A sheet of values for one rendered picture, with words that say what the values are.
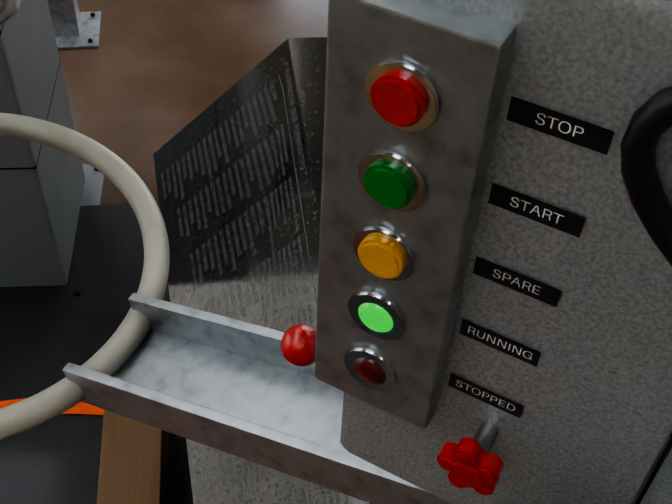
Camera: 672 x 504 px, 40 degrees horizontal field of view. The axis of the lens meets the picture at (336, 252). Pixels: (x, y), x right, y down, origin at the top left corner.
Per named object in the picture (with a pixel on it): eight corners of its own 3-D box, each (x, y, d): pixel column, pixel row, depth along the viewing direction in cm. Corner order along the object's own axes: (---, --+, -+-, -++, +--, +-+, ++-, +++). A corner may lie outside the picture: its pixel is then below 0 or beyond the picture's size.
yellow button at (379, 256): (407, 275, 49) (411, 241, 47) (398, 288, 49) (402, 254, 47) (363, 256, 50) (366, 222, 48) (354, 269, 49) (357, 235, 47)
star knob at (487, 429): (513, 451, 58) (525, 417, 55) (487, 506, 56) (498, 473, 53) (458, 425, 59) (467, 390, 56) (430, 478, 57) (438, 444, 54)
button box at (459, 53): (442, 400, 59) (526, 13, 39) (424, 432, 58) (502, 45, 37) (332, 349, 62) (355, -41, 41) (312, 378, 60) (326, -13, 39)
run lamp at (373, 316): (400, 328, 53) (404, 301, 51) (389, 344, 52) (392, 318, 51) (363, 311, 54) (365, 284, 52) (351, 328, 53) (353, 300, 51)
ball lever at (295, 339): (382, 376, 69) (385, 350, 67) (362, 407, 67) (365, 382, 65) (294, 335, 72) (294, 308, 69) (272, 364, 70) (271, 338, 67)
